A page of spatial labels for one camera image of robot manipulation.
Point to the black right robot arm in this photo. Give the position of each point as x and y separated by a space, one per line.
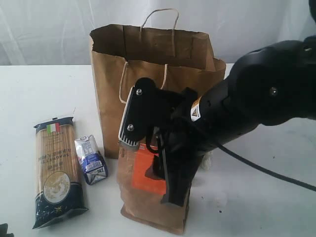
268 86

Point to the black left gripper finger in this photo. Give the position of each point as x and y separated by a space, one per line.
4 229

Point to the brown paper bag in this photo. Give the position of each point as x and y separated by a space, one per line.
173 59

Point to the small milk carton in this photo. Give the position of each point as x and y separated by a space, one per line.
91 160

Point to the white crumpled paper piece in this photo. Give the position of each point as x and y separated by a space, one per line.
207 161

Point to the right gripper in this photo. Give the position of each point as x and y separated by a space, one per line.
150 111

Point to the spaghetti packet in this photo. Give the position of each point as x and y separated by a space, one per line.
59 192

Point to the brown pouch orange label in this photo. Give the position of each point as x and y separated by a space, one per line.
141 192

